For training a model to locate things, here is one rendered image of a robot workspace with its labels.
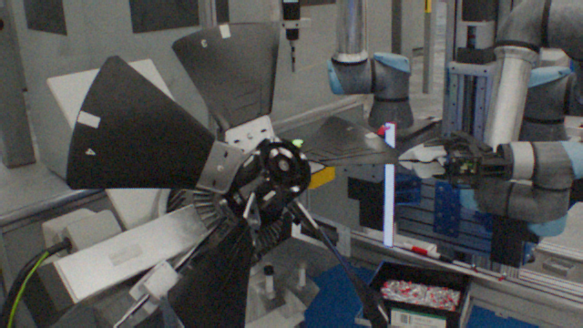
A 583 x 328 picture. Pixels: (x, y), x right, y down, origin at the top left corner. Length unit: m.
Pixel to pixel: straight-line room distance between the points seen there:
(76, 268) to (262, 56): 0.55
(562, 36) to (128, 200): 0.94
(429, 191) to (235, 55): 0.92
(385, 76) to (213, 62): 0.81
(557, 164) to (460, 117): 0.77
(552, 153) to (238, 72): 0.63
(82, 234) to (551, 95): 1.24
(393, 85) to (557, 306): 0.87
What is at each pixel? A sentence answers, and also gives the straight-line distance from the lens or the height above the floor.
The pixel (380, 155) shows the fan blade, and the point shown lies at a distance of 1.27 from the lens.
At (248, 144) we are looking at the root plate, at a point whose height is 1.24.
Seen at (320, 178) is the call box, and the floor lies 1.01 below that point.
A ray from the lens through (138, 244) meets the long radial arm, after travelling 1.05.
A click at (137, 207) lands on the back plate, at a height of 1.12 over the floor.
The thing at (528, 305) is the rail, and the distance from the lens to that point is 1.44.
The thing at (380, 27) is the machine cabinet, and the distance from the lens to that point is 5.96.
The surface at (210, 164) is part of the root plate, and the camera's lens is 1.06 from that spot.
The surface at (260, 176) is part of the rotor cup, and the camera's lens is 1.02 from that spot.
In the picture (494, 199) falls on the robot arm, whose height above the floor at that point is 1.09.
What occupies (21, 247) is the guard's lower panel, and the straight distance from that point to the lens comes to 1.67.
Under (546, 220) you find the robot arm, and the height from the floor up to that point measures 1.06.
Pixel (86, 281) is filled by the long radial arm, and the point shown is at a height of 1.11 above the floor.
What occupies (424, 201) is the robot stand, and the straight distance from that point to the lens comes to 1.94.
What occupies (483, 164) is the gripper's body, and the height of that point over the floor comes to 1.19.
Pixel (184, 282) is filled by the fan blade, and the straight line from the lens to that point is 0.87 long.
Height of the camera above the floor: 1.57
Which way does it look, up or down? 20 degrees down
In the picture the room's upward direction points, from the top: 2 degrees counter-clockwise
